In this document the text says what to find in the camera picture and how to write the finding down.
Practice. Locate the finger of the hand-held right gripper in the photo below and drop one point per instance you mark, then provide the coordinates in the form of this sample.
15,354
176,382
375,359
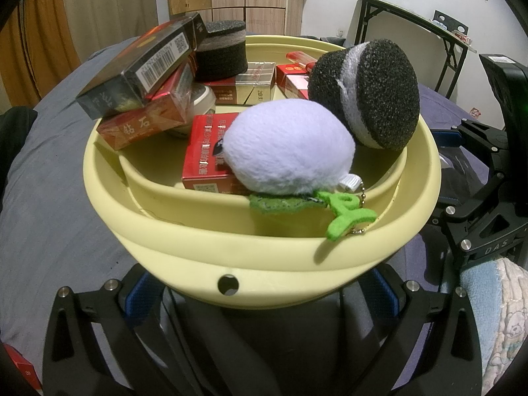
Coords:
470,211
474,137

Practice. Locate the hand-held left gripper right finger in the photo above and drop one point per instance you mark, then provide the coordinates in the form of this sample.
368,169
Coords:
391,295

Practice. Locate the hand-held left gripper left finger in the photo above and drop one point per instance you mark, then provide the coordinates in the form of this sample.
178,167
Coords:
137,297

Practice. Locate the yellow plastic basin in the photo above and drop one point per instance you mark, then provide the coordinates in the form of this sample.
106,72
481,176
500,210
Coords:
206,255

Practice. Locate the large black foam disc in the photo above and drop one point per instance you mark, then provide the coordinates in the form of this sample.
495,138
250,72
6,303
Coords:
371,90

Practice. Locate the large red box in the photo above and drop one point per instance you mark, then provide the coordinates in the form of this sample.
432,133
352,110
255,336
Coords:
202,152

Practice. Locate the red pack with gold print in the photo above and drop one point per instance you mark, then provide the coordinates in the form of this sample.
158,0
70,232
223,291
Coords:
140,126

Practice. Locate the white round tin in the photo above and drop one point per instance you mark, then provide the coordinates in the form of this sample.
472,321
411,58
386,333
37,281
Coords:
202,100

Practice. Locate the small red cigarette pack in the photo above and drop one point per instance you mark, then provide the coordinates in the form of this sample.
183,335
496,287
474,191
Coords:
178,86

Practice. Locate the black carton with red face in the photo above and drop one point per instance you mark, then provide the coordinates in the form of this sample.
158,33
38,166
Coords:
136,78

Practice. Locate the silver gold cigarette pack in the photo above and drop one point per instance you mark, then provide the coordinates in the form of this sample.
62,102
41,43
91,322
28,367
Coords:
247,86

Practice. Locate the small black foam disc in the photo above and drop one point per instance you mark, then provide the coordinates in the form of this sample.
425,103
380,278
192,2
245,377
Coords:
220,57

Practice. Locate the purple sheet with white triangles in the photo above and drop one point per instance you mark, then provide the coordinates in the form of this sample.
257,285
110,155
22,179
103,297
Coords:
433,107

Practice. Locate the red snack packet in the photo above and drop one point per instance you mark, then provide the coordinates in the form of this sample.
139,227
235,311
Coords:
461,38

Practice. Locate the black panel with round holes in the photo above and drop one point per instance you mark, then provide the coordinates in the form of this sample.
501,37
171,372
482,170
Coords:
443,17

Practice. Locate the pale printed quilt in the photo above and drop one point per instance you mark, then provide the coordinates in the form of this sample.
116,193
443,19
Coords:
503,321

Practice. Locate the grey blanket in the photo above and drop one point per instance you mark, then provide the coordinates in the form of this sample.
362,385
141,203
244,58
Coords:
49,194

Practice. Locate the black-legged folding table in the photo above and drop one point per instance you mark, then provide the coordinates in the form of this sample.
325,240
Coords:
394,5

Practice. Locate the black jacket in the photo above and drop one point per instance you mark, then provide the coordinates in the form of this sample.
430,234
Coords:
12,136

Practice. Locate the orange curtain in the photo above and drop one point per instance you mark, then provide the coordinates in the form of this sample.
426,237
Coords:
37,37

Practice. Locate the beige curtain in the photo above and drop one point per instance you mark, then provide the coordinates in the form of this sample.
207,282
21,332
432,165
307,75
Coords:
107,4

